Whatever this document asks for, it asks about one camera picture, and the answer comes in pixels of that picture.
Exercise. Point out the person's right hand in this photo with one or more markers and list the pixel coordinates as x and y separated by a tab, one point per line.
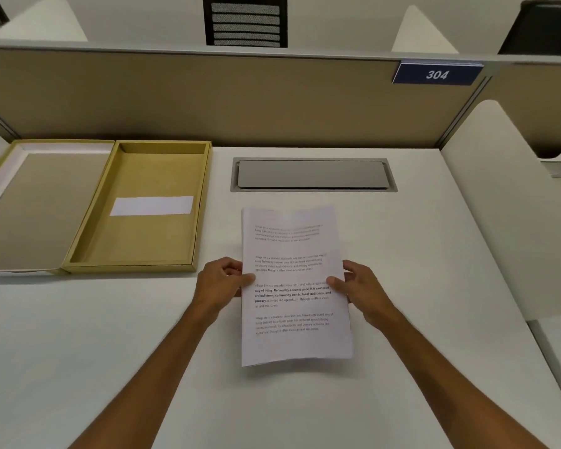
365	289

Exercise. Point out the white paper slip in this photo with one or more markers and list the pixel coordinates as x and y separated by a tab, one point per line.
152	206

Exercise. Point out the white triangular divider panel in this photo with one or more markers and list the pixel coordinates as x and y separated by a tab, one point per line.
37	20
423	30

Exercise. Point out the person's right forearm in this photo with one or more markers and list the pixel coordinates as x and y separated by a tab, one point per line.
453	374

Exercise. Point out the printed white paper sheet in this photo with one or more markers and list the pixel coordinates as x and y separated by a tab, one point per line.
292	285

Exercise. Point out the blue number sign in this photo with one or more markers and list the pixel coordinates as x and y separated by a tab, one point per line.
437	73

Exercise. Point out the person's left thumb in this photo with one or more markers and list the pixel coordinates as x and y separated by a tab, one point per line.
244	279

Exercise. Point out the person's right thumb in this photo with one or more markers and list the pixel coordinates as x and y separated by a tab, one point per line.
337	282

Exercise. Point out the person's left hand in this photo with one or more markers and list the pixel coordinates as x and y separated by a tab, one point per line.
215	280

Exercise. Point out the yellow cardboard box tray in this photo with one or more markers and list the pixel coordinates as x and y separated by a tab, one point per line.
140	205

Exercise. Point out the black mesh office chair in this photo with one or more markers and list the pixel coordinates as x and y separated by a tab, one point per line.
540	27

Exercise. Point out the person's left forearm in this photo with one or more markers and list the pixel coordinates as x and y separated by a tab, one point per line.
140	369

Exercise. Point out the beige desk partition panel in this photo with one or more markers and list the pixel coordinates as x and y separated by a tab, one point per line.
243	93

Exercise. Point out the white side divider panel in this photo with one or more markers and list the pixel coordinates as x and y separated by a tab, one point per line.
505	201

